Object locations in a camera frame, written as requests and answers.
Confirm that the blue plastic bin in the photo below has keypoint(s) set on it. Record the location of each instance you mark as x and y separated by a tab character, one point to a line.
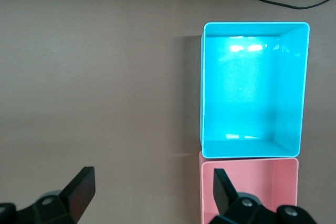
241	90

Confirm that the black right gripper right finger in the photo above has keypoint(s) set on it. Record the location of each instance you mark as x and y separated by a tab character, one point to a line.
223	192

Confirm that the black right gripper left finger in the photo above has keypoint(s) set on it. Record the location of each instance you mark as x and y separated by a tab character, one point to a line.
76	192

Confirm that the pink plastic bin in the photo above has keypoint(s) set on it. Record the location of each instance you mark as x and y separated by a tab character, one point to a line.
252	179

